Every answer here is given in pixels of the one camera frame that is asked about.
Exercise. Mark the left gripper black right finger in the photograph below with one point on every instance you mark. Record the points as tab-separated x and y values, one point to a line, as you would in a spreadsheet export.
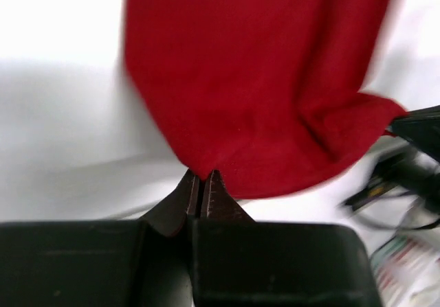
237	261

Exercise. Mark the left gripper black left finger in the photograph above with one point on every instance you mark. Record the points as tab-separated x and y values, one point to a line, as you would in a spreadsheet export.
135	262

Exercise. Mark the red t shirt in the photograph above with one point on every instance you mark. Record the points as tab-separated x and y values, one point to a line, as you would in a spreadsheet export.
268	92

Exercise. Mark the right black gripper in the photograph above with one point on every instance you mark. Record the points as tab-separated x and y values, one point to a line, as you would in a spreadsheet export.
399	174

